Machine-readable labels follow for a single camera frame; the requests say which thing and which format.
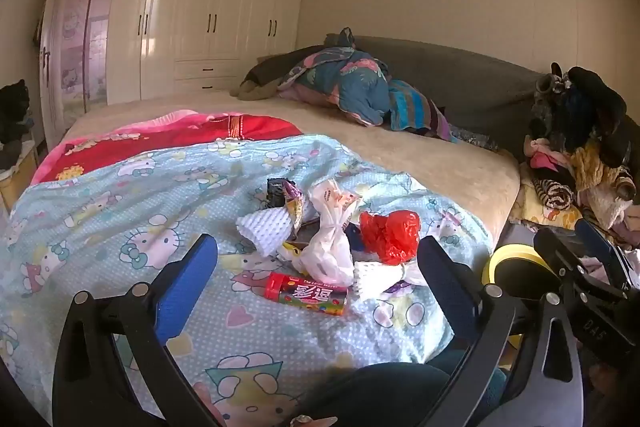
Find white door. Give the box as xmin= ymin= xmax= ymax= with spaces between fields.
xmin=39 ymin=0 xmax=67 ymax=148

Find yellow cartoon print blanket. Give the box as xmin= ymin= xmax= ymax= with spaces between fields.
xmin=519 ymin=186 xmax=586 ymax=229

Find striped blanket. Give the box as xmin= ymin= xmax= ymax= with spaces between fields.
xmin=387 ymin=79 xmax=457 ymax=142

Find dark cloth bundle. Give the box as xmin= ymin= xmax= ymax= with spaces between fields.
xmin=0 ymin=79 xmax=32 ymax=168

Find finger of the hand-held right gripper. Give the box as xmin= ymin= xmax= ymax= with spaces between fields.
xmin=532 ymin=229 xmax=622 ymax=309
xmin=574 ymin=218 xmax=631 ymax=294

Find black wrapper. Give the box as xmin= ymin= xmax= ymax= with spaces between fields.
xmin=266 ymin=178 xmax=296 ymax=210

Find beige plush bed cover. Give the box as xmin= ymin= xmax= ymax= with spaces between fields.
xmin=60 ymin=87 xmax=521 ymax=249

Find white plastic bag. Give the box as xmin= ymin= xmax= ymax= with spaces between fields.
xmin=292 ymin=179 xmax=364 ymax=288

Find red candy tube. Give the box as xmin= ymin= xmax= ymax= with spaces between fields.
xmin=264 ymin=272 xmax=349 ymax=317

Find person's leg dark trousers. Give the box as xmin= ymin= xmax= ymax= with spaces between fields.
xmin=300 ymin=362 xmax=506 ymax=427

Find silver purple wrapper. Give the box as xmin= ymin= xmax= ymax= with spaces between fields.
xmin=282 ymin=184 xmax=307 ymax=234

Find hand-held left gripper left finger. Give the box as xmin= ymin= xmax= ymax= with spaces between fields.
xmin=52 ymin=234 xmax=221 ymax=427

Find white foam net sleeve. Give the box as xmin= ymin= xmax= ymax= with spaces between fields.
xmin=352 ymin=259 xmax=406 ymax=301
xmin=236 ymin=206 xmax=296 ymax=258

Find white wardrobe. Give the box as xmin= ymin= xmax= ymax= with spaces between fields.
xmin=47 ymin=0 xmax=309 ymax=108

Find dark patterned cloth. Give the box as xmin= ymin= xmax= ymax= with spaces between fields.
xmin=450 ymin=127 xmax=501 ymax=152

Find white bedside cabinet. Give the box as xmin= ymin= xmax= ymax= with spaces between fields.
xmin=0 ymin=142 xmax=39 ymax=210

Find grey bed headboard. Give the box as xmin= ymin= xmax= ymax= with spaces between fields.
xmin=325 ymin=34 xmax=556 ymax=152

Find light blue cartoon print blanket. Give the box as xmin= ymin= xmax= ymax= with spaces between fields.
xmin=0 ymin=134 xmax=493 ymax=427

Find red plastic bag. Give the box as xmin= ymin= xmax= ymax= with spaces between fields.
xmin=359 ymin=209 xmax=422 ymax=266

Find red blanket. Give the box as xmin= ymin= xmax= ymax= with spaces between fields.
xmin=30 ymin=109 xmax=303 ymax=186

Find pile of clothes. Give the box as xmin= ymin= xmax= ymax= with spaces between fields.
xmin=522 ymin=62 xmax=640 ymax=250

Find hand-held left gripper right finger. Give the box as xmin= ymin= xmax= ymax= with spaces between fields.
xmin=417 ymin=236 xmax=585 ymax=427

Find yellow rimmed black bin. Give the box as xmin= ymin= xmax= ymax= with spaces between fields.
xmin=480 ymin=243 xmax=563 ymax=299

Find blue floral quilt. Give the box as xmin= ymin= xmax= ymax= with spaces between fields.
xmin=277 ymin=27 xmax=393 ymax=128

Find dark brown blanket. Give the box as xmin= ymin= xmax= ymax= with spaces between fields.
xmin=230 ymin=52 xmax=321 ymax=102

